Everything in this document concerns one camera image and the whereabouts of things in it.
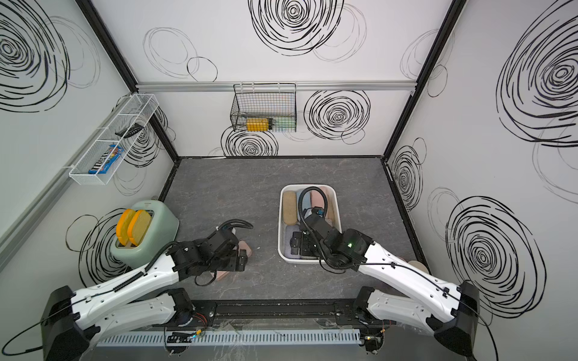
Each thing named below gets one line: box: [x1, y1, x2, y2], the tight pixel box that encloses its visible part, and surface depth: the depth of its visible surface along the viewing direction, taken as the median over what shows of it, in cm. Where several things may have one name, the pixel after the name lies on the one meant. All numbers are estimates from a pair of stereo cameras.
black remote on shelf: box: [114, 122, 145, 139], surface depth 82 cm
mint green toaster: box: [109, 200, 180, 270], surface depth 79 cm
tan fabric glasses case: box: [282, 190, 298, 226], surface depth 96 cm
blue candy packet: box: [88, 144, 125, 175], surface depth 72 cm
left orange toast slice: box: [115, 208, 137, 246], surface depth 72 cm
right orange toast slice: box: [127, 209, 152, 246], surface depth 73 cm
